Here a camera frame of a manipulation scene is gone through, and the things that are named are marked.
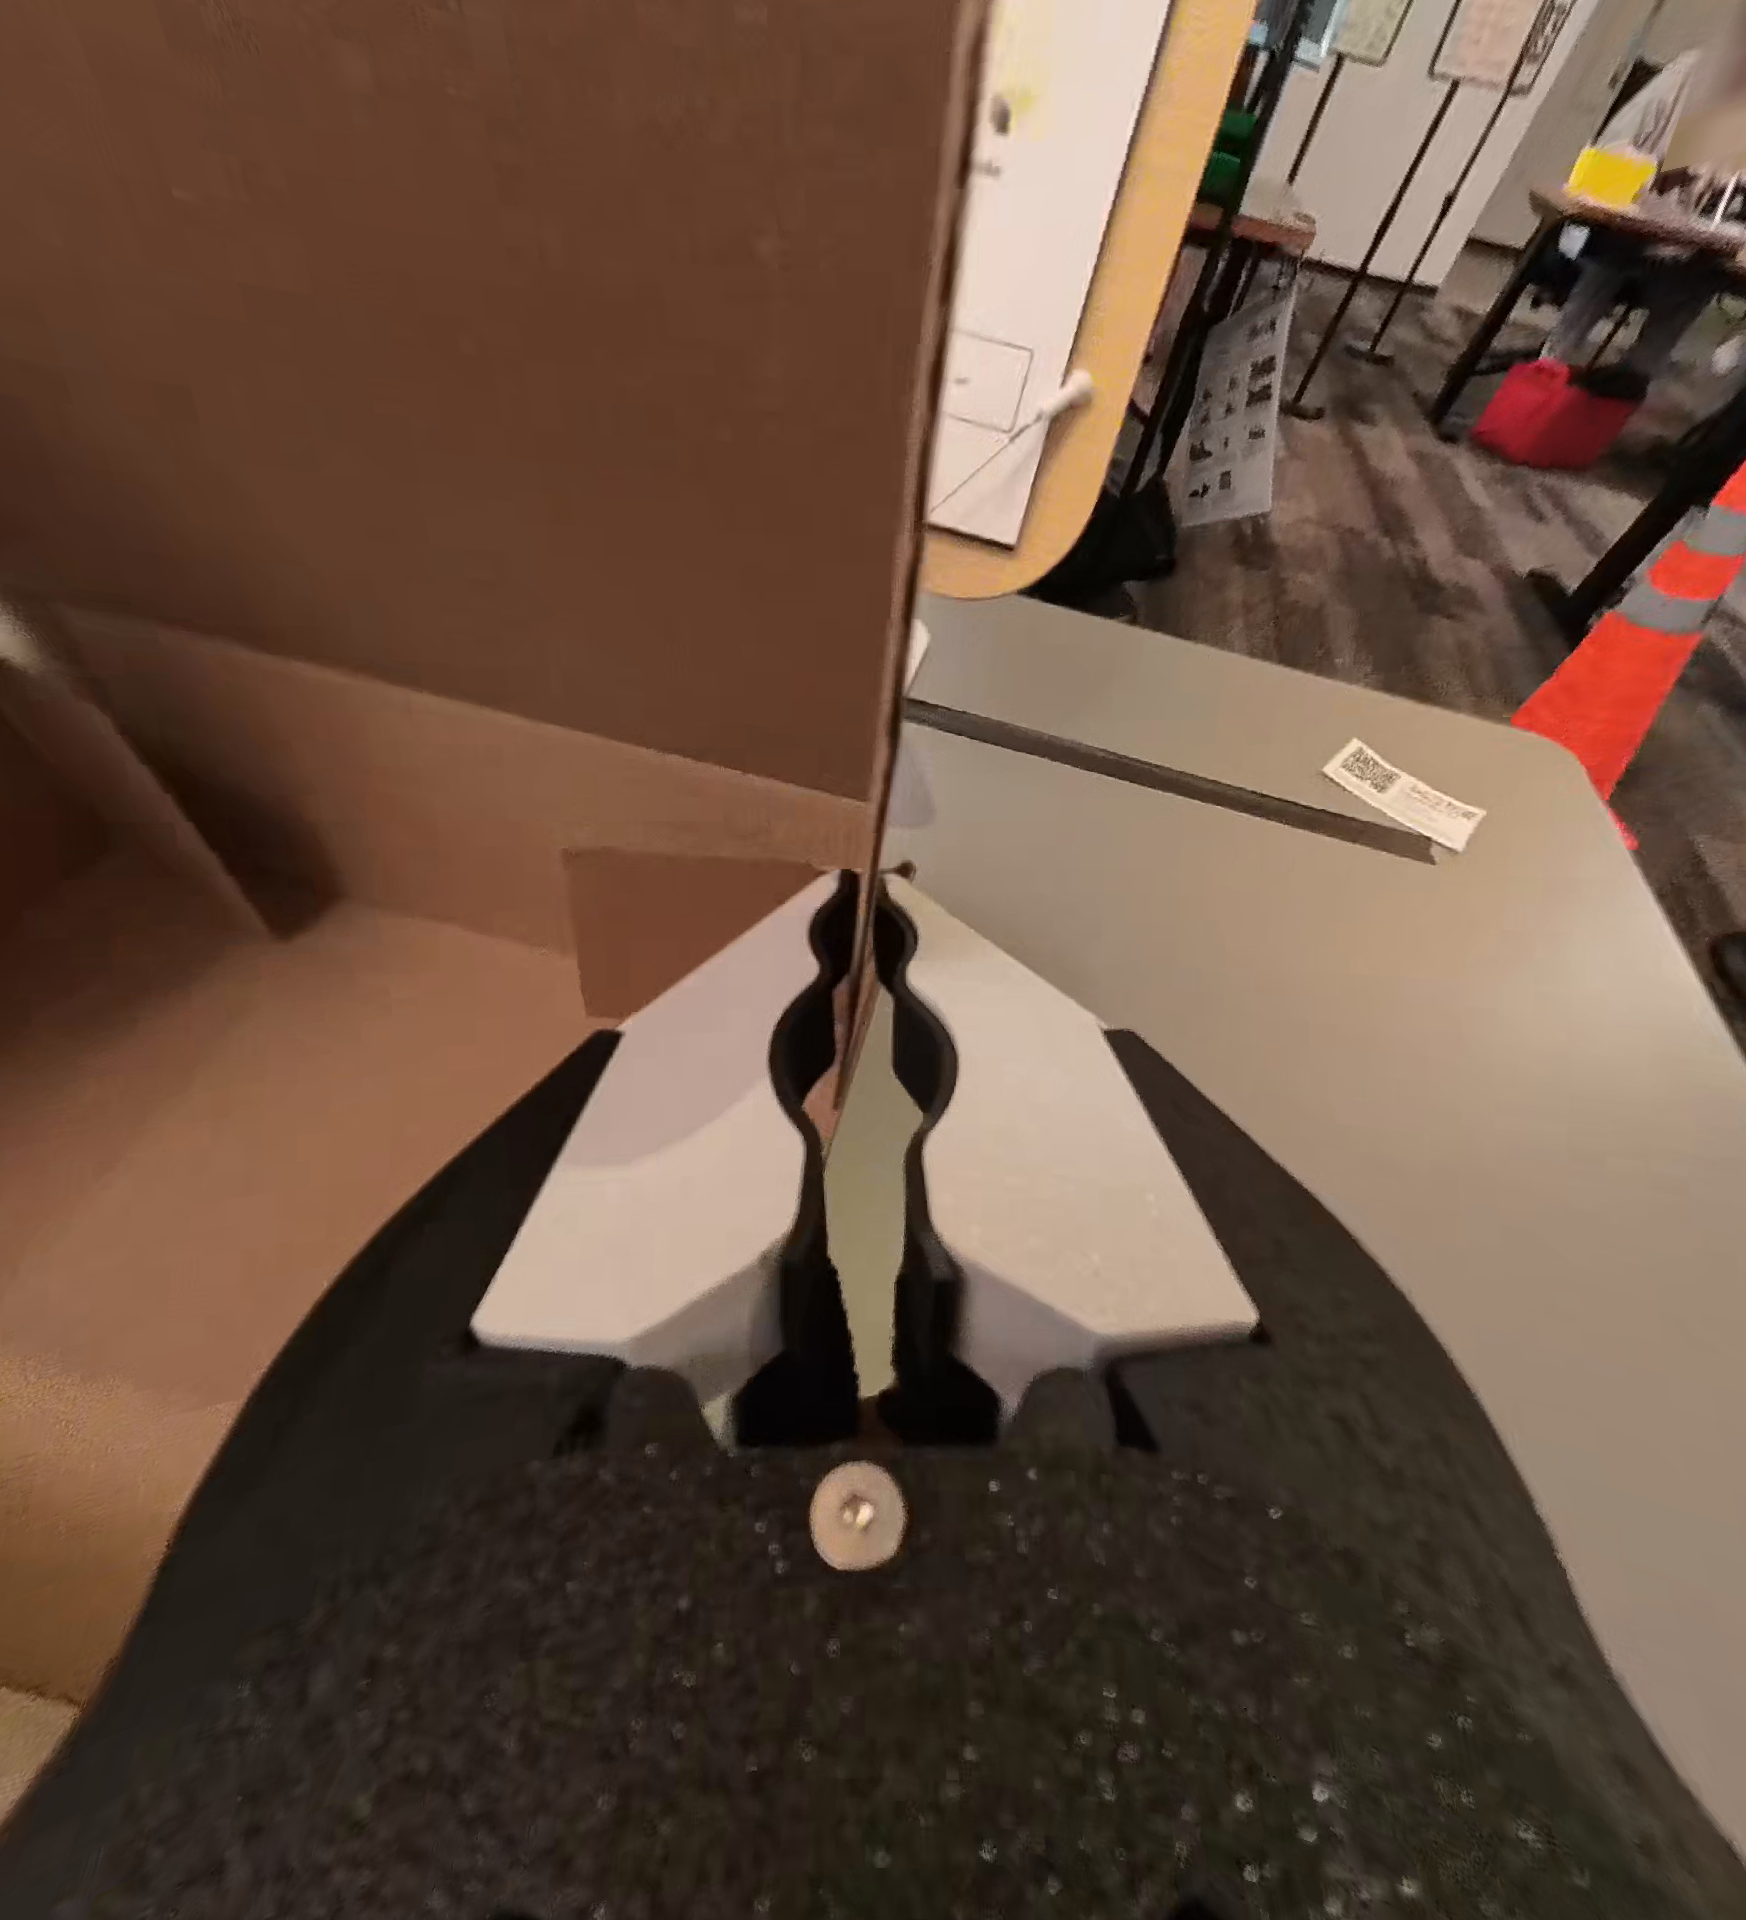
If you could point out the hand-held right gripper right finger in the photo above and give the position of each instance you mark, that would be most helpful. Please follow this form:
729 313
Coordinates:
1068 1185

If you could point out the yellow container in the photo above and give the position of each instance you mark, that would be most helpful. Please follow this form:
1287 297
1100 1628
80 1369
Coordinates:
1608 173

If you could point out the wooden instruction board with paper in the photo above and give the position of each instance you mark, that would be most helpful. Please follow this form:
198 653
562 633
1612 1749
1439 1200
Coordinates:
1099 451

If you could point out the leaning printed poster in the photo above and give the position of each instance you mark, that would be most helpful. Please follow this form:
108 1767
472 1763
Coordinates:
1232 421

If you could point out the white label sticker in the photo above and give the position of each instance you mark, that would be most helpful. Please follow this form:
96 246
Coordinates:
1412 802

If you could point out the red bag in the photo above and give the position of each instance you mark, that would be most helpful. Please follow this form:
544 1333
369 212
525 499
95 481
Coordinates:
1548 413

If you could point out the orange traffic cone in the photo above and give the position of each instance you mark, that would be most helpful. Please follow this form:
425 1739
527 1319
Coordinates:
1639 645

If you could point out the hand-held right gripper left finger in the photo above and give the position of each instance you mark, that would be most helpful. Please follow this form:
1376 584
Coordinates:
648 1185

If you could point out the black sign stand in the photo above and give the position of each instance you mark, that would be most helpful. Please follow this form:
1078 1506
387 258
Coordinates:
1481 38
1369 26

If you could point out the white cardboard mailer box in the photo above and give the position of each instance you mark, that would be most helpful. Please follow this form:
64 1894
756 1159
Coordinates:
438 375

